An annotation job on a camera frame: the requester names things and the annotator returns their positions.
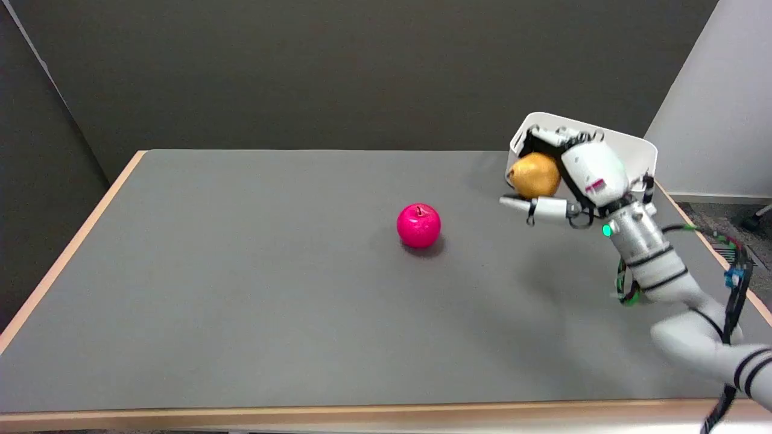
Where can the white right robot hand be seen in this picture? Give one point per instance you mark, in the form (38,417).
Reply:
(594,172)

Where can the yellow pear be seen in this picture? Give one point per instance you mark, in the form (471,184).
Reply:
(534,175)

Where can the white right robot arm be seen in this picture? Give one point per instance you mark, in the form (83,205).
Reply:
(669,274)

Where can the white plastic box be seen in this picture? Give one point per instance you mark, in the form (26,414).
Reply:
(633,154)

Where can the black chair base leg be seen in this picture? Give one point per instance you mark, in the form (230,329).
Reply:
(757,218)

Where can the pink red apple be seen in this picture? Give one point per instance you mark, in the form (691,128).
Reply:
(418,225)

